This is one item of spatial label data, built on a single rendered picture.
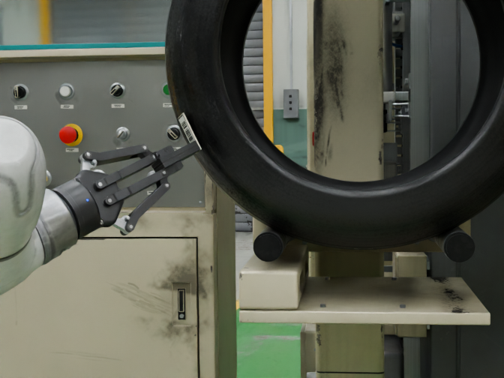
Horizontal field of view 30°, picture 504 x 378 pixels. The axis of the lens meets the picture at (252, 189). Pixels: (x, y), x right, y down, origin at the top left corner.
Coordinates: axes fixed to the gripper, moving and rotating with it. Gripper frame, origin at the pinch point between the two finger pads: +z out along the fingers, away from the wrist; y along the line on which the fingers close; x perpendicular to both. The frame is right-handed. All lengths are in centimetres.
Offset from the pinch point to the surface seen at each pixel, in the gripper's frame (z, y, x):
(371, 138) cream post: 47, 12, -12
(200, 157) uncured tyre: 5.2, 1.6, -2.3
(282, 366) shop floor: 159, 86, -260
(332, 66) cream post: 47.4, -2.7, -12.1
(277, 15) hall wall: 644, -152, -673
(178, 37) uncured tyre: 8.6, -15.1, 3.7
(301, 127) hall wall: 612, -29, -699
